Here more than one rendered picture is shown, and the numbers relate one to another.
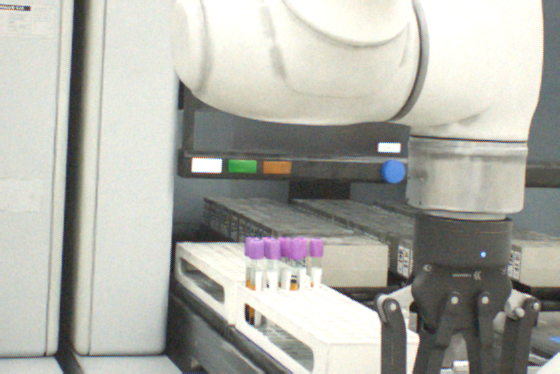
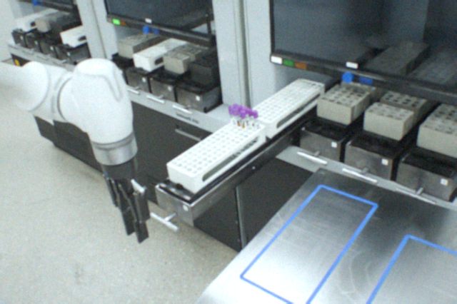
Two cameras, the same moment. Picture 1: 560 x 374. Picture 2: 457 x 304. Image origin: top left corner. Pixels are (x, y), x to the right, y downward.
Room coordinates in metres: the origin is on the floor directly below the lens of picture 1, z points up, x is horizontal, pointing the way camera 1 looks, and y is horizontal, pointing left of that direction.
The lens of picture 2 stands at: (0.81, -0.98, 1.53)
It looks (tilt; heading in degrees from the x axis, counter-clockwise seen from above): 33 degrees down; 63
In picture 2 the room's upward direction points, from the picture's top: 6 degrees counter-clockwise
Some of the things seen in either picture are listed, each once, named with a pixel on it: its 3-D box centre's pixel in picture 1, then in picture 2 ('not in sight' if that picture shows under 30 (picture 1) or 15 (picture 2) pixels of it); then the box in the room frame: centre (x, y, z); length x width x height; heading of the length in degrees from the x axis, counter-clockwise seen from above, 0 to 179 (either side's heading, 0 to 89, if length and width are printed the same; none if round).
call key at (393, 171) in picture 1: (393, 171); (348, 77); (1.63, -0.12, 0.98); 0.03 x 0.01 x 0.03; 108
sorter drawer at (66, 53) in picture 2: not in sight; (118, 33); (1.42, 1.35, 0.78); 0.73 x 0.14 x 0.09; 18
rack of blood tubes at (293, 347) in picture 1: (322, 340); (219, 153); (1.26, -0.03, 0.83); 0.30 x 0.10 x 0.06; 19
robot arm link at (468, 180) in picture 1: (465, 177); (114, 145); (0.97, -0.13, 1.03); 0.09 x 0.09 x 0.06
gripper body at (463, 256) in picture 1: (460, 272); (121, 173); (0.97, -0.13, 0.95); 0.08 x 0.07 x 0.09; 108
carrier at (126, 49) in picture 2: not in sight; (127, 50); (1.33, 0.89, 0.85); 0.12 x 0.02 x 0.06; 109
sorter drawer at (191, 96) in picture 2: not in sight; (244, 67); (1.69, 0.53, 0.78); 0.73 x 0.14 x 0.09; 18
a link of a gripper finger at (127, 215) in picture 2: not in sight; (129, 221); (0.97, -0.11, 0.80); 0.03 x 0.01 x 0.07; 18
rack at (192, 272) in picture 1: (239, 284); (285, 107); (1.56, 0.07, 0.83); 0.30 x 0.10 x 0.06; 18
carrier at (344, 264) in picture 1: (344, 267); (335, 110); (1.64, -0.07, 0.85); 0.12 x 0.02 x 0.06; 109
